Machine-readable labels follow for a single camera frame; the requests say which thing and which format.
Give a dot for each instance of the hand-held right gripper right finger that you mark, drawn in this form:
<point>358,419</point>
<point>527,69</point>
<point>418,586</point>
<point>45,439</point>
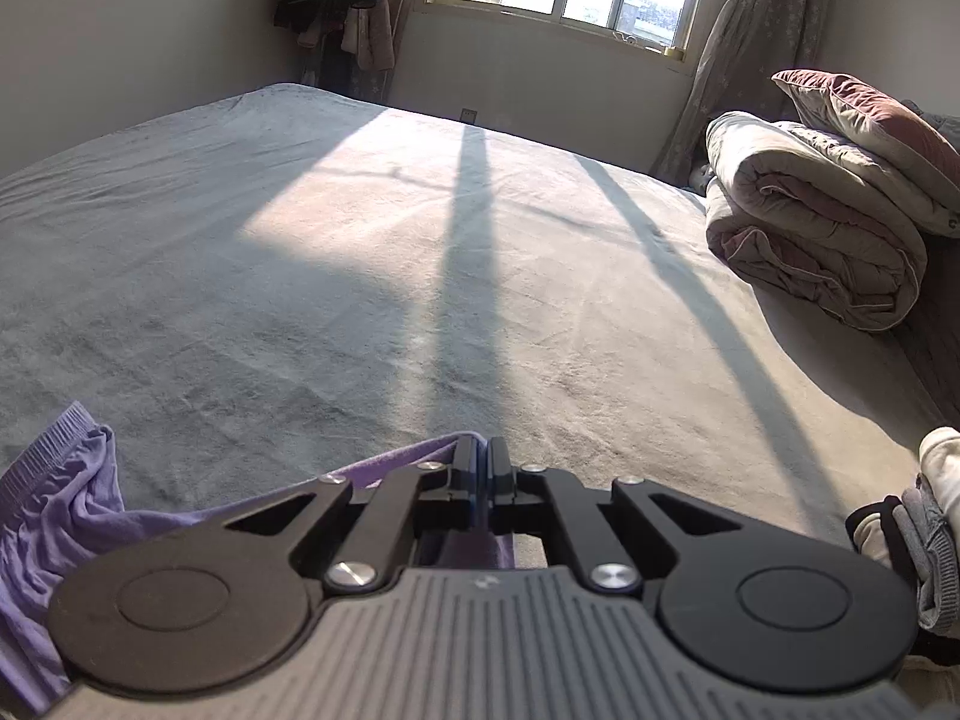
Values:
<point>495,481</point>

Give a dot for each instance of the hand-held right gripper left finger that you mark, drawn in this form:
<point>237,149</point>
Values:
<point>469,481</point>

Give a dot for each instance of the purple garment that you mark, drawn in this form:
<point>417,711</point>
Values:
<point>60,525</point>

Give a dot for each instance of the bed with grey sheet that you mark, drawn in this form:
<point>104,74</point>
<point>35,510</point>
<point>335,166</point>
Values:
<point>300,277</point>

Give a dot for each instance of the folded beige quilt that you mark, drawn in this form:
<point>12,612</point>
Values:
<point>810,240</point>

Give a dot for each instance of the black folded garment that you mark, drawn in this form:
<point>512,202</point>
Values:
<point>894,504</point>

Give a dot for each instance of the grey knitted folded garment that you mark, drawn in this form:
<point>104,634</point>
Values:
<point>934,540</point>

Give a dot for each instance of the white folded garment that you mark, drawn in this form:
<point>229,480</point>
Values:
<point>945,465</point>

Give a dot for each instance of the pink hanging garment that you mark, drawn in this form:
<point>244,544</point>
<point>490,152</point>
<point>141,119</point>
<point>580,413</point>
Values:
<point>371,37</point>

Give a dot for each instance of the beige and maroon pillow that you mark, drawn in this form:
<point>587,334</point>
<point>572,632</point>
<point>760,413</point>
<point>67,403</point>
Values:
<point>877,120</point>

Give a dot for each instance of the wall socket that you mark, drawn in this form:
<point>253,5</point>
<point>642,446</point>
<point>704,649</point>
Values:
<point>469,115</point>

